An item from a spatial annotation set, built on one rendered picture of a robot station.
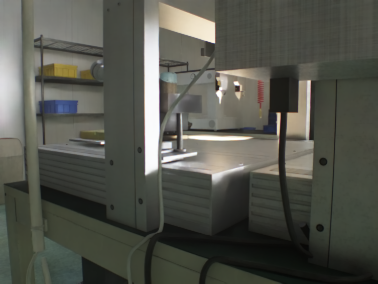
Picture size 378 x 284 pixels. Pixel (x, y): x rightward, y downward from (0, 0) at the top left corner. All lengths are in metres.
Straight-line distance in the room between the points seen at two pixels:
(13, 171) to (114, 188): 3.25
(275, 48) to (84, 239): 0.53
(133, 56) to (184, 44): 5.65
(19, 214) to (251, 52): 0.78
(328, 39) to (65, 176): 0.65
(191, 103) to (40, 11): 3.96
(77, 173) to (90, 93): 3.95
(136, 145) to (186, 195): 0.12
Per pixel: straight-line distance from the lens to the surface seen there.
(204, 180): 0.49
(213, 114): 3.54
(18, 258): 1.02
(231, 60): 0.32
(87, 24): 4.81
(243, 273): 0.43
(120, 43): 0.57
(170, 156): 0.56
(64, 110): 3.92
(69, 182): 0.79
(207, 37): 0.81
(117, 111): 0.57
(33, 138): 0.77
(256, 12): 0.31
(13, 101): 4.18
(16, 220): 0.98
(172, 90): 1.43
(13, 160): 3.79
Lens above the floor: 0.94
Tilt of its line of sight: 5 degrees down
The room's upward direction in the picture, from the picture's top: straight up
